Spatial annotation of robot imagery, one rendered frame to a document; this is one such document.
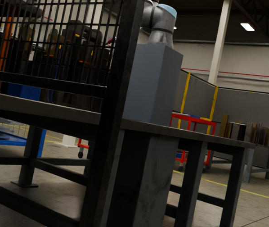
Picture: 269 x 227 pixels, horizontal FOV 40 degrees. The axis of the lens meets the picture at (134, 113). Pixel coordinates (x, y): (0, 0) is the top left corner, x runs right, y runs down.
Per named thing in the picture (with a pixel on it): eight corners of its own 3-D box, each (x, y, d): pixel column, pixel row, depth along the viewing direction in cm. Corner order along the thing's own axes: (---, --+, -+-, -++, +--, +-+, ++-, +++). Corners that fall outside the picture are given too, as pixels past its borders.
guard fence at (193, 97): (200, 159, 984) (215, 85, 987) (205, 160, 975) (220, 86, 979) (125, 155, 702) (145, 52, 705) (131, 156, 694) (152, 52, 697)
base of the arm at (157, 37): (177, 53, 200) (181, 35, 201) (163, 46, 188) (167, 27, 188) (154, 52, 209) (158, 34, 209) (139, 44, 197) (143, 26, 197)
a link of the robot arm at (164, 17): (173, 30, 192) (178, 5, 192) (148, 25, 194) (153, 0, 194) (173, 35, 204) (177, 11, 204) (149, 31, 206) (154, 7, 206)
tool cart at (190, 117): (186, 168, 691) (196, 117, 693) (206, 174, 657) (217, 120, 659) (157, 165, 636) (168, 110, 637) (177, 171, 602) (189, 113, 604)
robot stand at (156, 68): (169, 127, 200) (183, 55, 201) (150, 123, 184) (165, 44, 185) (139, 120, 212) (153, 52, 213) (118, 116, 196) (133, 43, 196)
